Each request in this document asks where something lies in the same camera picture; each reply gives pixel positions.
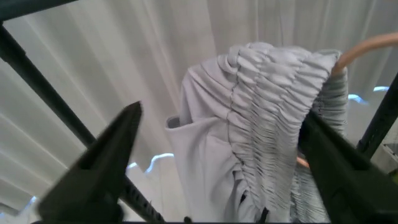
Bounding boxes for pink clothes hanger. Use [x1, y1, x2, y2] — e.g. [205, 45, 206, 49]
[297, 32, 398, 169]

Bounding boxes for pale grey shorts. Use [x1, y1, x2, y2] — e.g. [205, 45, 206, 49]
[164, 42, 349, 223]

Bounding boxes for black clothes rack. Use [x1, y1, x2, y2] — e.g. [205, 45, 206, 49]
[0, 0, 398, 223]

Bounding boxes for white curtain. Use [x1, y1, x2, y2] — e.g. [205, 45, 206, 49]
[0, 0, 398, 215]

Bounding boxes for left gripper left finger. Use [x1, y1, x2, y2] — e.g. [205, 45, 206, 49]
[37, 101, 144, 223]

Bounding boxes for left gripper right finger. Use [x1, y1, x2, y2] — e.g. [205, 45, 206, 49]
[297, 109, 398, 223]

